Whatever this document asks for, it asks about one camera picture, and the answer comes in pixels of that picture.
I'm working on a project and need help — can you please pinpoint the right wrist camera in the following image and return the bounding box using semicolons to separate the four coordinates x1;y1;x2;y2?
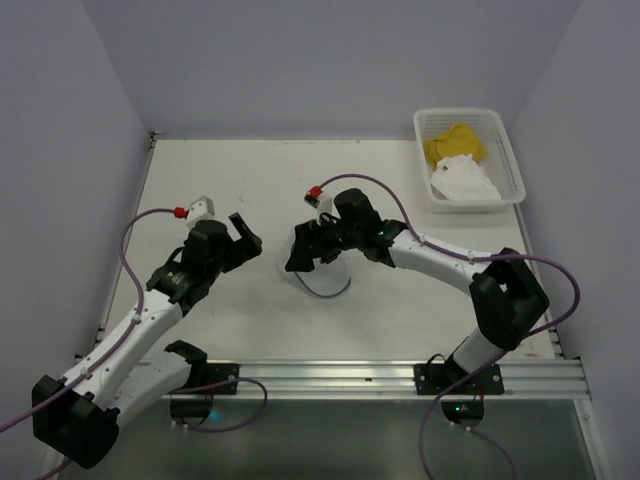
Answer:
304;186;333;224

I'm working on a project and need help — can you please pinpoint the purple cable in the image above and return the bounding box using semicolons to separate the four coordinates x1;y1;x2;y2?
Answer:
304;173;581;480
0;205;269;480

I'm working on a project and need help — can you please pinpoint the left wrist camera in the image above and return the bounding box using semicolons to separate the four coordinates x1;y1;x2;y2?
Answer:
185;196;215;229

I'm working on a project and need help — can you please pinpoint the aluminium mounting rail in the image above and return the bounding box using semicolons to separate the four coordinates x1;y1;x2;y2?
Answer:
134;358;591;401

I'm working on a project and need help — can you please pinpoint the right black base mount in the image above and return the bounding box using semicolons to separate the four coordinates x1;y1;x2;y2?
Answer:
413;354;505;429

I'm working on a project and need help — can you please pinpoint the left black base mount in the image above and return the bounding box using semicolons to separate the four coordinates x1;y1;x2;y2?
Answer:
165;340;240;425

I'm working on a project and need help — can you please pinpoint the white plastic basket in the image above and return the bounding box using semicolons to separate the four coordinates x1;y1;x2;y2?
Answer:
413;108;526;213

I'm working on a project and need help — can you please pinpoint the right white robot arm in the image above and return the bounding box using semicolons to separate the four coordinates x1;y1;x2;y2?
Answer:
277;188;550;384

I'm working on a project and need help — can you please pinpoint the yellow bra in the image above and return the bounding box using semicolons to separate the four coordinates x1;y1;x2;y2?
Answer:
423;123;488;169

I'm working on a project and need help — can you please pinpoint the white mesh laundry bag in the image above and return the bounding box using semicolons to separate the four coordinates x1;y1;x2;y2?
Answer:
275;231;351;299

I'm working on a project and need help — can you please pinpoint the white bra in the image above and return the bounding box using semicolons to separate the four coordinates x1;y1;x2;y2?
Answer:
430;155;502;201

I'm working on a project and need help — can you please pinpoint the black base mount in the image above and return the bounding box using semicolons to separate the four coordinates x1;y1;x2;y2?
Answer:
413;354;505;429
165;340;240;425

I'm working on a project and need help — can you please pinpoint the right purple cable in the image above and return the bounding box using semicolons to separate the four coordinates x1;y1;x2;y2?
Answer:
304;173;581;480

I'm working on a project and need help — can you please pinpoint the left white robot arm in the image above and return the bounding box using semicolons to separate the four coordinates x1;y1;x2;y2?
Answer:
29;209;262;469

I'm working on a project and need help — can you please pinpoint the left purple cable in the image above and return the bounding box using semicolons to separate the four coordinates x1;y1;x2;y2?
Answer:
0;205;269;480

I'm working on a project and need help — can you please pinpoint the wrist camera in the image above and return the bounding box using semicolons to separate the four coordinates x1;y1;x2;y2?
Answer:
304;186;333;224
185;196;215;229

